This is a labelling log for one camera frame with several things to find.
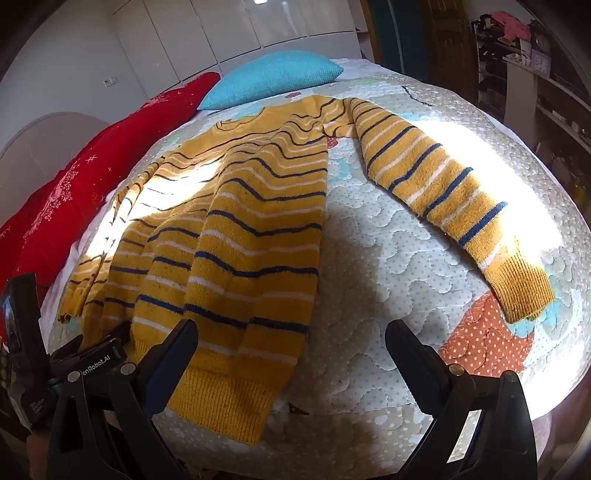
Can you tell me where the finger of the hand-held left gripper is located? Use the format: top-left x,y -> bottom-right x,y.
48,320 -> 132,358

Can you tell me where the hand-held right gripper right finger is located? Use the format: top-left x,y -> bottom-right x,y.
385,319 -> 539,480

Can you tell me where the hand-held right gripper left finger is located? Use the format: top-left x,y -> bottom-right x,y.
46,318 -> 199,480

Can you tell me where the yellow striped knit sweater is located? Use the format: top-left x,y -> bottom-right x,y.
58,95 -> 557,446

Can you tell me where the heart patterned quilt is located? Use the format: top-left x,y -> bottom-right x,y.
39,58 -> 591,480

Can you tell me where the red embroidered pillow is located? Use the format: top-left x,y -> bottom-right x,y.
0,71 -> 221,344

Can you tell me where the beige padded headboard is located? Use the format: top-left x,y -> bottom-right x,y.
0,112 -> 112,197

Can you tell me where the cluttered shelf unit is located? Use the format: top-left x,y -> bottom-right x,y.
471,13 -> 591,222

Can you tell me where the turquoise pillow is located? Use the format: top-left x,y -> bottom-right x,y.
198,50 -> 345,112

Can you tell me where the wooden door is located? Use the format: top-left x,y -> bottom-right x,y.
422,0 -> 482,95

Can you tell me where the white glossy wardrobe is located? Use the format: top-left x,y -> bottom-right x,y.
111,0 -> 366,88

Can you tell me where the teal curtain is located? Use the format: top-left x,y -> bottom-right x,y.
368,0 -> 426,70

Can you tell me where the pink cloth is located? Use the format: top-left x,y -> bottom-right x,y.
492,11 -> 533,42

